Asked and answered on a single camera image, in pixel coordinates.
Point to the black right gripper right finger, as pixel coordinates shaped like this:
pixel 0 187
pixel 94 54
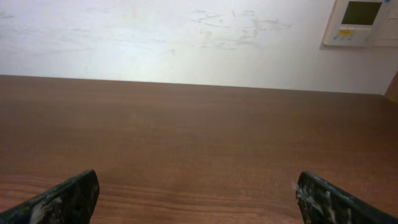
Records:
pixel 321 202

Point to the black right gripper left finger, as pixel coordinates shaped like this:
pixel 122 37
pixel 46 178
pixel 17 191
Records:
pixel 72 201

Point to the white wall control panel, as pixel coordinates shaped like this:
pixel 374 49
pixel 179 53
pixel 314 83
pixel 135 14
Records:
pixel 362 23

